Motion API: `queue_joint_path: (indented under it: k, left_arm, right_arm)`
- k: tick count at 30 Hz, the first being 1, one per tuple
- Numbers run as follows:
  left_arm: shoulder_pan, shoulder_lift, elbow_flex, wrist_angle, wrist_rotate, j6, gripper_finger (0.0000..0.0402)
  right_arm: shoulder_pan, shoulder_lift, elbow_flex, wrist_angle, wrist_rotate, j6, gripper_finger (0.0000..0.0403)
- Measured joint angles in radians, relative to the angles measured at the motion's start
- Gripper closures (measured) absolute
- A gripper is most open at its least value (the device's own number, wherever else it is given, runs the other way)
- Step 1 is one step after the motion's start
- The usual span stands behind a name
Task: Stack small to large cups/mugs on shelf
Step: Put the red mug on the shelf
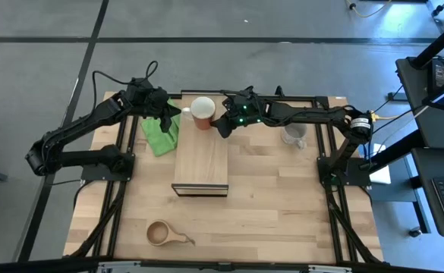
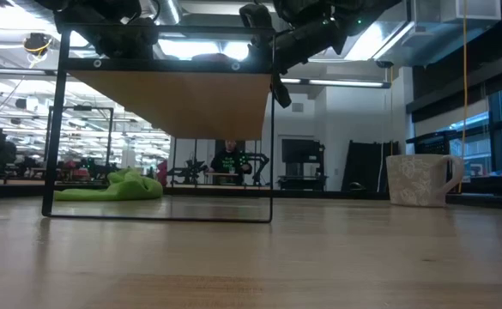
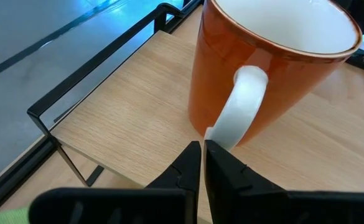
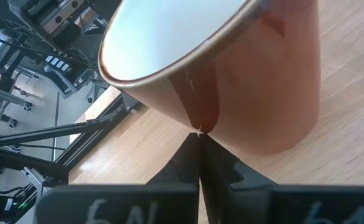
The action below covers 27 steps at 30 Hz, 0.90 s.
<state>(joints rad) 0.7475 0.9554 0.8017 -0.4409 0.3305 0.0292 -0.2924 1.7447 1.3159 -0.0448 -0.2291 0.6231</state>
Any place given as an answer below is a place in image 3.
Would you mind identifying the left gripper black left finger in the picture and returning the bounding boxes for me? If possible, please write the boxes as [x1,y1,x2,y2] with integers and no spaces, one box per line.
[28,140,202,224]

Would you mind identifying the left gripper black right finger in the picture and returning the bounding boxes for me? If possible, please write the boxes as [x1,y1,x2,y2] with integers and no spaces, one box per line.
[203,139,364,224]

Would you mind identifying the orange mug with white handle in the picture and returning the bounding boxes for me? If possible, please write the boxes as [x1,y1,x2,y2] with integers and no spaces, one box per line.
[187,0,363,152]

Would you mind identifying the green cloth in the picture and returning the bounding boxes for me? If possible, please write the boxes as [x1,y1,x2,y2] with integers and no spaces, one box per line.
[0,207,30,224]

